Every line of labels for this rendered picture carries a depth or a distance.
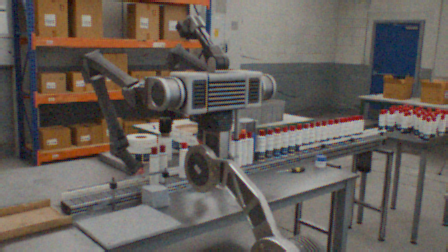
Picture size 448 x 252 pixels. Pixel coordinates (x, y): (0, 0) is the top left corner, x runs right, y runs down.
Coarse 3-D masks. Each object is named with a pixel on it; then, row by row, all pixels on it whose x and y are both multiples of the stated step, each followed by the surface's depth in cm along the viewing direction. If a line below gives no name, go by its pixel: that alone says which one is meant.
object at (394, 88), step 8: (384, 80) 743; (392, 80) 730; (400, 80) 716; (408, 80) 726; (384, 88) 748; (392, 88) 736; (400, 88) 725; (408, 88) 730; (384, 96) 749; (392, 96) 738; (400, 96) 726; (408, 96) 734
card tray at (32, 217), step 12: (24, 204) 211; (36, 204) 215; (48, 204) 219; (0, 216) 205; (12, 216) 205; (24, 216) 206; (36, 216) 206; (48, 216) 207; (60, 216) 207; (0, 228) 193; (12, 228) 193; (24, 228) 187; (36, 228) 190; (48, 228) 194; (0, 240) 182
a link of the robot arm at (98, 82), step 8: (88, 80) 206; (96, 80) 208; (104, 80) 211; (96, 88) 210; (104, 88) 211; (96, 96) 214; (104, 96) 212; (104, 104) 213; (112, 104) 215; (104, 112) 216; (112, 112) 216; (112, 120) 217; (112, 128) 218; (120, 128) 220; (112, 136) 219; (120, 136) 221; (120, 144) 221
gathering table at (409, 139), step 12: (396, 132) 407; (420, 144) 367; (432, 144) 367; (396, 156) 453; (420, 156) 371; (396, 168) 454; (420, 168) 372; (360, 180) 416; (396, 180) 456; (420, 180) 373; (360, 192) 417; (396, 192) 459; (420, 192) 374; (420, 204) 377; (360, 216) 420; (444, 216) 423
